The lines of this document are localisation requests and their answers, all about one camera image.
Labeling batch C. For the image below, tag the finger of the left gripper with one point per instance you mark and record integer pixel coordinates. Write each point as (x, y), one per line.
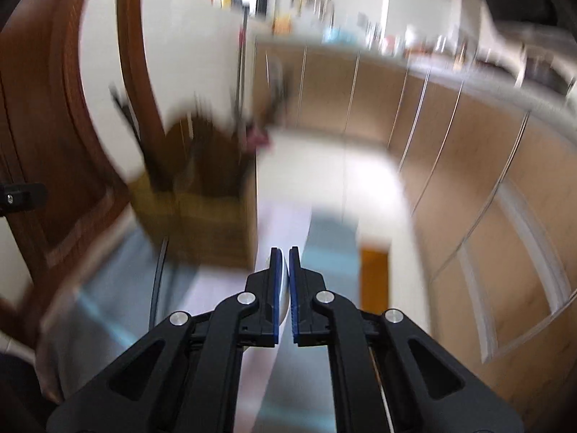
(16, 198)

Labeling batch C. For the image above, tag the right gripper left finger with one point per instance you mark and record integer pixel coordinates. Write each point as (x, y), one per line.
(183, 375)

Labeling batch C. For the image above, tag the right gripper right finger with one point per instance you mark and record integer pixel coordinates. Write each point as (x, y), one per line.
(387, 374)

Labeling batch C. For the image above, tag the white plastic spoon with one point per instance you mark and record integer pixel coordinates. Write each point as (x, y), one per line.
(282, 293)

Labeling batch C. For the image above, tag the small steel spoon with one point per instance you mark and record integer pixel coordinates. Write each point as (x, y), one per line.
(279, 85)

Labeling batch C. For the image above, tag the kitchen base cabinets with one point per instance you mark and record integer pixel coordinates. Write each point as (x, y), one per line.
(447, 194)

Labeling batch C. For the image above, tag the carved brown wooden chair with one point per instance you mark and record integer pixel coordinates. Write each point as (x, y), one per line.
(48, 137)

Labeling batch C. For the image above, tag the grey striped seat cushion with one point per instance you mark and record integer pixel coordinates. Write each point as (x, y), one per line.
(281, 389)

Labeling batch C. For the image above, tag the bamboo utensil holder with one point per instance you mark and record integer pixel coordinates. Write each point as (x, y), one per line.
(209, 216)

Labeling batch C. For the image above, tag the broom with red dustpan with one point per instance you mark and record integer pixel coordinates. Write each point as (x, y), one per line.
(250, 29)

